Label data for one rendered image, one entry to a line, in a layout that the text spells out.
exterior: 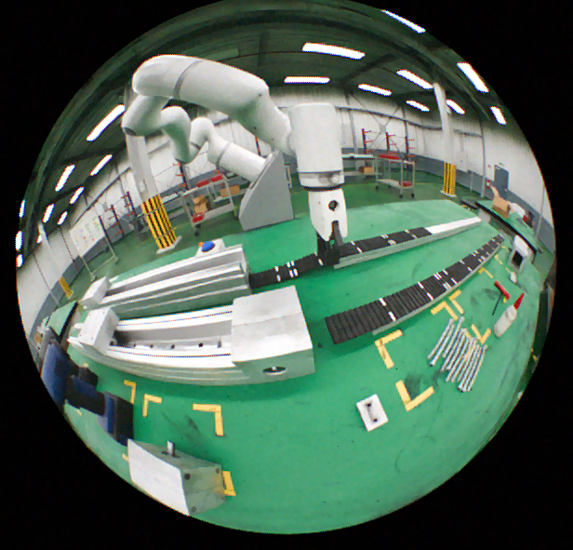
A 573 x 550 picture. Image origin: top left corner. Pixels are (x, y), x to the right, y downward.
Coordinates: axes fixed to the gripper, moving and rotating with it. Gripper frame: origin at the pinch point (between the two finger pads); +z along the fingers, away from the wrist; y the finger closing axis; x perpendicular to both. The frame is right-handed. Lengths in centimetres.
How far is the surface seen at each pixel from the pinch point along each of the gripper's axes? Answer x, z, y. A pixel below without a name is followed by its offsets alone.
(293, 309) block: 11.0, -5.6, -18.3
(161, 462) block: 29.2, -5.6, -39.2
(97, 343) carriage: 51, -8, -23
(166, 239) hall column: 219, 62, 254
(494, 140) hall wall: -1071, -265, 210
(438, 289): -17.6, 0.7, -20.4
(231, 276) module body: 21.6, -2.1, -4.0
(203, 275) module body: 27.0, -4.6, -4.5
